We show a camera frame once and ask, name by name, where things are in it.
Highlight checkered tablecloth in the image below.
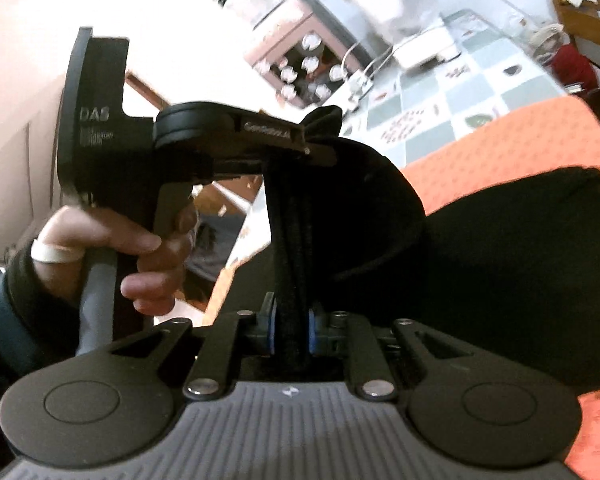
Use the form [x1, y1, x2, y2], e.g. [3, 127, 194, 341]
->
[340, 10, 566, 166]

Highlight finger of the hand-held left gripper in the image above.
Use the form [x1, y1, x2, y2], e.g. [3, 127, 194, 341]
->
[215, 146, 338, 176]

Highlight white plastic-wrapped appliance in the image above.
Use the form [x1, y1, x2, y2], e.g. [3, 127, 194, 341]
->
[325, 0, 461, 68]

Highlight black pants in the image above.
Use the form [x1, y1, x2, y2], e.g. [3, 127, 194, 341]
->
[262, 105, 600, 396]

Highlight red cloth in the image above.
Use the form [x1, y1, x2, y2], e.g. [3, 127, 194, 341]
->
[550, 42, 597, 91]

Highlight person's left hand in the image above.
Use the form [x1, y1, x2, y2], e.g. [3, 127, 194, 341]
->
[30, 205, 201, 316]

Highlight person's left forearm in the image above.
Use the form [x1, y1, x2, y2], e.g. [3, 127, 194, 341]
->
[0, 247, 81, 386]

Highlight white power strip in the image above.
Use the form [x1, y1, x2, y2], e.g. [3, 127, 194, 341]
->
[347, 67, 376, 108]

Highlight white power cable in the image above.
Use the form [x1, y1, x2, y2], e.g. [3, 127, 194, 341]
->
[342, 35, 397, 82]

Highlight orange patterned mat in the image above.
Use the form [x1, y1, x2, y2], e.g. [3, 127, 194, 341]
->
[207, 96, 600, 480]

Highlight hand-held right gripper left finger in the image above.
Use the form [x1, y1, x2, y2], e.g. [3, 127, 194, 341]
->
[112, 292, 281, 401]

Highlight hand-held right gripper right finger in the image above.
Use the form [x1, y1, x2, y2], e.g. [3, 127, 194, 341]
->
[307, 302, 473, 401]

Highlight brown water dispenser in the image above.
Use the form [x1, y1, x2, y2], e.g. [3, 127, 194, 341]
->
[245, 0, 376, 111]

